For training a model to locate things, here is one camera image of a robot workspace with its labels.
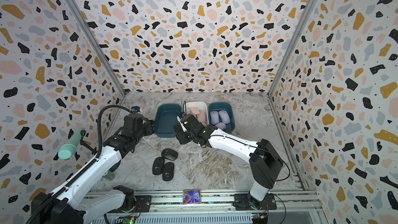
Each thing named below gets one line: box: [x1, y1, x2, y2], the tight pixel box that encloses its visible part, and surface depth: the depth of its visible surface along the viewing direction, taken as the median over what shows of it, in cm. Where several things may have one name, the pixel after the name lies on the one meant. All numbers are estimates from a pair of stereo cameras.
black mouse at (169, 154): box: [161, 147, 178, 161], surface depth 90 cm
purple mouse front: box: [218, 109, 231, 124], surface depth 108 cm
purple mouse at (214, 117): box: [209, 110, 220, 125], surface depth 108 cm
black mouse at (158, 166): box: [152, 156, 165, 176], surface depth 85 cm
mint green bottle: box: [58, 127, 85, 160], surface depth 54 cm
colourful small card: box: [182, 188, 202, 205], surface depth 76 cm
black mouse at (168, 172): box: [162, 161, 175, 182], surface depth 83 cm
